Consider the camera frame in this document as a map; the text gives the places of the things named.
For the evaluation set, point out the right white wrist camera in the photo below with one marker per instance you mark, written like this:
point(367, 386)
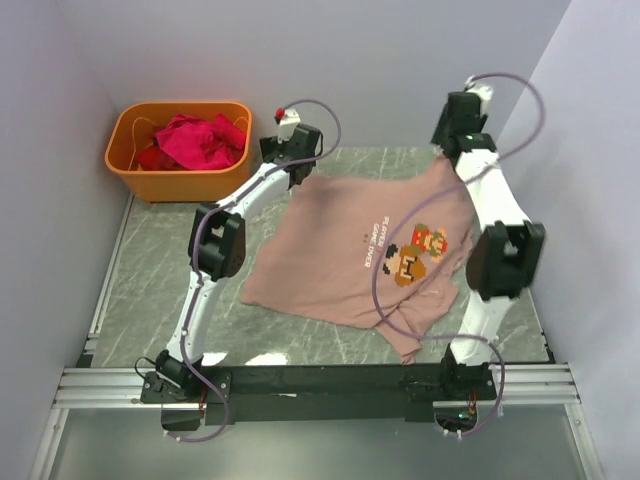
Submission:
point(483, 91)

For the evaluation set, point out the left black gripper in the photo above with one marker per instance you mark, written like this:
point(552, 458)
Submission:
point(270, 145)

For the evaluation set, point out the aluminium rail frame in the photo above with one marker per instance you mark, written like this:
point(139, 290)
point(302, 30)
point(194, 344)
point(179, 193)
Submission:
point(99, 429)

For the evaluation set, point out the black mounting beam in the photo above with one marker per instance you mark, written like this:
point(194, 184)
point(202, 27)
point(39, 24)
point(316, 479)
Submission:
point(306, 393)

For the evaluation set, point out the orange plastic basket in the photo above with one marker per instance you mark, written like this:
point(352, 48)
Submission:
point(135, 130)

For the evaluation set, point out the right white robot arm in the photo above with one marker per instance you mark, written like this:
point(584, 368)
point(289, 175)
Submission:
point(504, 260)

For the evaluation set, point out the red t shirt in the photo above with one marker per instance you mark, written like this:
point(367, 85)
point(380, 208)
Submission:
point(153, 158)

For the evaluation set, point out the magenta t shirt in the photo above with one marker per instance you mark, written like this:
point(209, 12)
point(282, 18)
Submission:
point(198, 144)

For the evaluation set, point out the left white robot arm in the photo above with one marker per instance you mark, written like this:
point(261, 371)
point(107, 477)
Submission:
point(217, 247)

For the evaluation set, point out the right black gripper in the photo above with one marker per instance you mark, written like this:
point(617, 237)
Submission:
point(439, 128)

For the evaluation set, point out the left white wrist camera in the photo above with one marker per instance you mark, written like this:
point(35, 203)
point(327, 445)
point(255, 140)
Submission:
point(287, 120)

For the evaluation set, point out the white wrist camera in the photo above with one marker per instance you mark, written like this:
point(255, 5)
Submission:
point(483, 91)
point(287, 120)

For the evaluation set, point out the dusty pink t shirt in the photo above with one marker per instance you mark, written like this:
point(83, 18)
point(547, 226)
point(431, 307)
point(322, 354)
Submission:
point(368, 253)

